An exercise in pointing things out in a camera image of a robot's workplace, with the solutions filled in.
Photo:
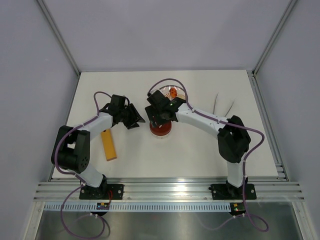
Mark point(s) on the steel lunch box bowl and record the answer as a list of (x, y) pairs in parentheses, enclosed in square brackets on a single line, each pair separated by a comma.
[(161, 133)]

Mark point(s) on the aluminium frame post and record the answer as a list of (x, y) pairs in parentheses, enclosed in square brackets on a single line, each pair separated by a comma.
[(275, 35), (43, 7)]

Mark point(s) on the perforated cable tray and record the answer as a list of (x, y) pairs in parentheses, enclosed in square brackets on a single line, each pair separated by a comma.
[(155, 207)]

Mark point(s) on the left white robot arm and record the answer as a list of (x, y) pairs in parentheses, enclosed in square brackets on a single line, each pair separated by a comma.
[(72, 148)]

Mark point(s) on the orange carrot piece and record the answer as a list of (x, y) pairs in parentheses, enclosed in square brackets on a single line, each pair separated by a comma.
[(173, 92)]

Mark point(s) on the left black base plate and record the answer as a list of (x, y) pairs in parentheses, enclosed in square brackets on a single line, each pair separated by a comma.
[(105, 192)]

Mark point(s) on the aluminium rail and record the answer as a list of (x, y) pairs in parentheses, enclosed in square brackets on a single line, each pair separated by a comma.
[(173, 189), (269, 131)]

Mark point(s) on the right side aluminium rail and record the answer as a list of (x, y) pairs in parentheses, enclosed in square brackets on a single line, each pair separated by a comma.
[(269, 131)]

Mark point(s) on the metal food tongs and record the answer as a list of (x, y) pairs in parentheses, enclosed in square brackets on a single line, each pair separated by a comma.
[(222, 106)]

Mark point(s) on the aluminium front rail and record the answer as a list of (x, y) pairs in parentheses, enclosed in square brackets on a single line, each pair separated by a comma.
[(173, 189)]

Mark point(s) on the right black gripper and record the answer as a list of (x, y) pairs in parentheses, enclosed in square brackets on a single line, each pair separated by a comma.
[(151, 112)]

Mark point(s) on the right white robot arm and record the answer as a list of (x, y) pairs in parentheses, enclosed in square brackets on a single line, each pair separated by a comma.
[(232, 139)]

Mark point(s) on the white patterned plate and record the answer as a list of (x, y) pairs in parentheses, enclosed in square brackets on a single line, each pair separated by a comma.
[(165, 90)]

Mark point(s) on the red lunch box lid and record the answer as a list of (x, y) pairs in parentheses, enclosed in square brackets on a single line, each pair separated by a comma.
[(163, 128)]

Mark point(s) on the left aluminium frame post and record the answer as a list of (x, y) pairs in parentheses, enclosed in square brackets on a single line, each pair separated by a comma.
[(43, 7)]

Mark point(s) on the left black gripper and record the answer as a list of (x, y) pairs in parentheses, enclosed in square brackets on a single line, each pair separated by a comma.
[(134, 115)]

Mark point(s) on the yellow wooden block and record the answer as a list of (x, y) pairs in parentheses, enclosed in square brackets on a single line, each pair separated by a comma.
[(108, 145)]

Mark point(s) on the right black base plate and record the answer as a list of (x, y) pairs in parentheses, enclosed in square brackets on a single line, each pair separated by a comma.
[(227, 191)]

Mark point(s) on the right aluminium frame post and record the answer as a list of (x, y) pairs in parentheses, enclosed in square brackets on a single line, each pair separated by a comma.
[(275, 35)]

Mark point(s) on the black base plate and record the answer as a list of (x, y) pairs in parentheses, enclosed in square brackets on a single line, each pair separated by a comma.
[(105, 192), (227, 191)]

